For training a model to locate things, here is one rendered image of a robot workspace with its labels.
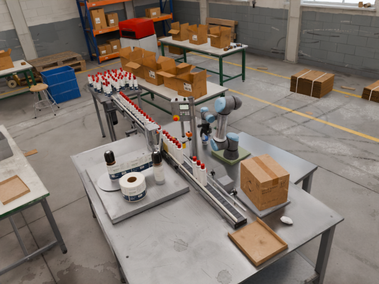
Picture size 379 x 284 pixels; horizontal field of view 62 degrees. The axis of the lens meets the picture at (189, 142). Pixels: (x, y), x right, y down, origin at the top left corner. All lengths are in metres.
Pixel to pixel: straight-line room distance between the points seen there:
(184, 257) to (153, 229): 0.34
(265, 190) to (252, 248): 0.42
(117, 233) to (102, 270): 0.96
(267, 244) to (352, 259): 1.33
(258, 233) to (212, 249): 0.35
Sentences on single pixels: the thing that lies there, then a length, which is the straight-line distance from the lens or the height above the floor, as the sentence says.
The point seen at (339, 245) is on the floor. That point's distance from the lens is 3.50.
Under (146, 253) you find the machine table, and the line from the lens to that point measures 2.25.
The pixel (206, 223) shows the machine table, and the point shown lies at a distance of 2.37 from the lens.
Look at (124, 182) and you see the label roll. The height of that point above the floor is 1.02.
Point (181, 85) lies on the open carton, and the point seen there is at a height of 0.94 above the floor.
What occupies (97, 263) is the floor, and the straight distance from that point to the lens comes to 3.41.
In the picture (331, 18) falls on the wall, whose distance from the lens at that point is 7.83.
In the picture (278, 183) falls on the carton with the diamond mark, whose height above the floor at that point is 1.06.
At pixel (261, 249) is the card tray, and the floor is 0.83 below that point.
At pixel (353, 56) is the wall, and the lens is 7.73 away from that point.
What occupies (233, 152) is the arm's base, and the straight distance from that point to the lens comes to 2.92.
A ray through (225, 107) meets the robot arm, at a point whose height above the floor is 1.44.
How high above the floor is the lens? 2.53
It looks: 31 degrees down
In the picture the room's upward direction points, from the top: 5 degrees counter-clockwise
